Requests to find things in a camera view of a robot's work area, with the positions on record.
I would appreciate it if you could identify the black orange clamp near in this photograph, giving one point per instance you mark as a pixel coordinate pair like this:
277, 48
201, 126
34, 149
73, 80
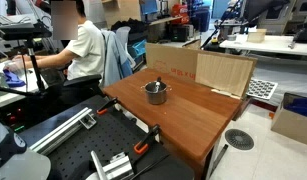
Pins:
142, 146

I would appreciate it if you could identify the black cap foreground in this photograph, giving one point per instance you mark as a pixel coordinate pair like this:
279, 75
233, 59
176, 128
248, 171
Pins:
10, 144

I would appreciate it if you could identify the white background table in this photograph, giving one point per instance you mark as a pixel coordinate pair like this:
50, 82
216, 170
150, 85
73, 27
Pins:
271, 43

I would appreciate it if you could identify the blue jacket on chair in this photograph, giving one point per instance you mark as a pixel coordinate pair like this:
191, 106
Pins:
117, 65

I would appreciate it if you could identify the aluminium extrusion rail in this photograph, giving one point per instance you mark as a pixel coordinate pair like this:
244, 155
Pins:
48, 143

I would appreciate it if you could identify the white perforated tray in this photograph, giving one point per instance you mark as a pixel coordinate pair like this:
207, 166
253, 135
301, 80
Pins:
261, 88

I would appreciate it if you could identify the cardboard box with blue items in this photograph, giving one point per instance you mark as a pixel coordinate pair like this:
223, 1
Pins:
290, 118

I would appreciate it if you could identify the seated person in white shirt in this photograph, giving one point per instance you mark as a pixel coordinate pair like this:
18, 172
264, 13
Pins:
86, 54

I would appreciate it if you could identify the cardboard backdrop sheet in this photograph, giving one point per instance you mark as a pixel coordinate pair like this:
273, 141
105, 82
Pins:
224, 72

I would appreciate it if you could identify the black orange clamp far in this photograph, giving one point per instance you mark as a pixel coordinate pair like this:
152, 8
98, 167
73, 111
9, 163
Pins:
107, 105

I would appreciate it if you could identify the aluminium bracket near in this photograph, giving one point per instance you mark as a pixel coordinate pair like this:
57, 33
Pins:
118, 168

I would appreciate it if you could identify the small steel pot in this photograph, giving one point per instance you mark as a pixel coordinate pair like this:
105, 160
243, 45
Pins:
155, 98

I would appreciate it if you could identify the black perforated breadboard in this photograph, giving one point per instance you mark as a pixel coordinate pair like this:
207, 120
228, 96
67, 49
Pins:
111, 135

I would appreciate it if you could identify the black orange clamp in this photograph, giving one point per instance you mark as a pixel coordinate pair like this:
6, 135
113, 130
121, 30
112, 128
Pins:
107, 105
142, 146

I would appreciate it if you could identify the camera on black stand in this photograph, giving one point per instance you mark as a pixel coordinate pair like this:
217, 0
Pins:
27, 32

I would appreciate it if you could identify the small wooden box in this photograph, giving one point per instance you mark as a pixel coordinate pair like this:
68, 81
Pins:
257, 36

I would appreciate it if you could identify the round floor drain cover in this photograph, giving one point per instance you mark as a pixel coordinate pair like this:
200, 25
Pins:
239, 139

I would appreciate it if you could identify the wooden desk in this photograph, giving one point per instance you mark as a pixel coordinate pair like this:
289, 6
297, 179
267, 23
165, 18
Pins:
192, 119

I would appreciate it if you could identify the black office chair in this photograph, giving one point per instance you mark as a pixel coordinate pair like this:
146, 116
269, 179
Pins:
90, 82

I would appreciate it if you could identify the blue cloth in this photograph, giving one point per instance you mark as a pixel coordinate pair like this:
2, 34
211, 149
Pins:
12, 79

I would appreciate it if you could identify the black and white marker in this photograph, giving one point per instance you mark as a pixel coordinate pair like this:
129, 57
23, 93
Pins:
157, 84

